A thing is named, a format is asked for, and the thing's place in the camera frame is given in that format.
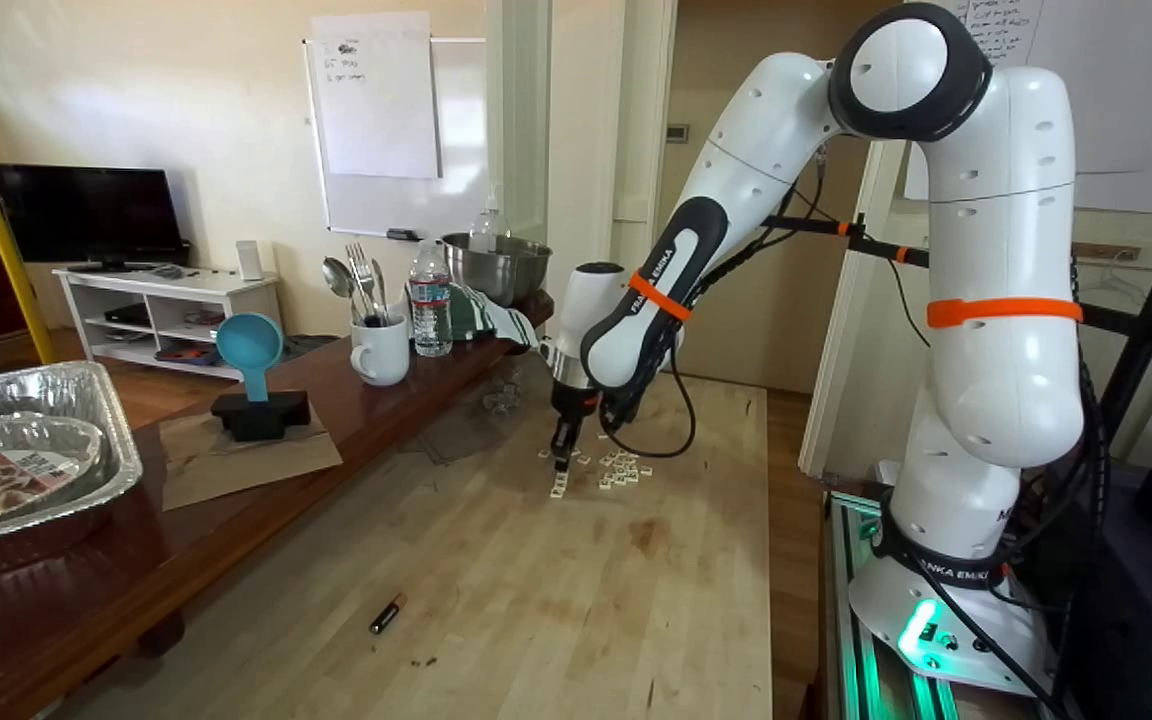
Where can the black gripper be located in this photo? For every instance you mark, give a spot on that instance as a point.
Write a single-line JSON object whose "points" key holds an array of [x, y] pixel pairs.
{"points": [[572, 406]]}

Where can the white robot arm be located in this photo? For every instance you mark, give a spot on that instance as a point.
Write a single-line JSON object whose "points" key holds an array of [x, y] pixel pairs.
{"points": [[1000, 177]]}

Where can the white green cloth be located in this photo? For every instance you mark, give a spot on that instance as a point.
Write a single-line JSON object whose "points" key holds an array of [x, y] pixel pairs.
{"points": [[482, 316]]}

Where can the stainless steel mixing bowl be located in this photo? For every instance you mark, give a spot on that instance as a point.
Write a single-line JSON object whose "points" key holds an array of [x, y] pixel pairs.
{"points": [[509, 269]]}

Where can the white ceramic mug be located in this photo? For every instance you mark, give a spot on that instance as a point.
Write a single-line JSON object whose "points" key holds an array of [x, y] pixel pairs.
{"points": [[381, 349]]}

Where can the clear plastic water bottle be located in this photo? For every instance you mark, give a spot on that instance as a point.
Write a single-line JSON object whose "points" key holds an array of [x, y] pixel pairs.
{"points": [[430, 301]]}

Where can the black marker pen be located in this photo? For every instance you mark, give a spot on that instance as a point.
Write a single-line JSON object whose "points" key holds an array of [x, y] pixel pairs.
{"points": [[381, 622]]}

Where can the metal utensils in mug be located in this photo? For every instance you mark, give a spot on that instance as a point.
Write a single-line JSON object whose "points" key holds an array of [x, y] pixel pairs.
{"points": [[356, 283]]}

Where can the black scoop stand block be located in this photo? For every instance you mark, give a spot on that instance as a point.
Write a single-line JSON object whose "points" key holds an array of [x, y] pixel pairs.
{"points": [[261, 417]]}

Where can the brown cardboard sheet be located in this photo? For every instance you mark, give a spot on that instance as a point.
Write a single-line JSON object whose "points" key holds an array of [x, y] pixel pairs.
{"points": [[201, 461]]}

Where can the blue measuring scoop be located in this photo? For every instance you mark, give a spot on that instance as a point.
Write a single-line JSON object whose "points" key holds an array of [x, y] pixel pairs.
{"points": [[252, 346]]}

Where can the white whiteboard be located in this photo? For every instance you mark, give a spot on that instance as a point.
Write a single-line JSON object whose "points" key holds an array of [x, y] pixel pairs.
{"points": [[452, 192]]}

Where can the white paper flip chart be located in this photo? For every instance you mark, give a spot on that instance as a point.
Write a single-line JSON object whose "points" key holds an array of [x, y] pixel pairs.
{"points": [[374, 93]]}

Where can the white tv shelf unit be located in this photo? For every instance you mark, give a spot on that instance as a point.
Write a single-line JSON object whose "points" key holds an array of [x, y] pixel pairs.
{"points": [[162, 322]]}

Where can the black flat screen television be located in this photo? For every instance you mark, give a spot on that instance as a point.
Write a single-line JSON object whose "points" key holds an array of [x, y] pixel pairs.
{"points": [[104, 216]]}

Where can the aluminium foil tray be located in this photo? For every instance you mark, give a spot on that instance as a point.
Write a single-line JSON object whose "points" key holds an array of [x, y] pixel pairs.
{"points": [[64, 446]]}

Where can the dark wooden side table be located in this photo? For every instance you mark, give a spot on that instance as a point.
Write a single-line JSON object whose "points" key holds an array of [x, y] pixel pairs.
{"points": [[93, 587]]}

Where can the black equipment case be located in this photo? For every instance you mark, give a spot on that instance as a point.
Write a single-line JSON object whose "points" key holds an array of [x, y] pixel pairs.
{"points": [[1110, 659]]}

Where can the yellow stick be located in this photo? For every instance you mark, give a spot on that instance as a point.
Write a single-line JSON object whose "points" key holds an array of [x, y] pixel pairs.
{"points": [[26, 296]]}

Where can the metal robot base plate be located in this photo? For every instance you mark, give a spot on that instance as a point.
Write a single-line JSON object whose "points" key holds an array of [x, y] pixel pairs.
{"points": [[982, 638]]}

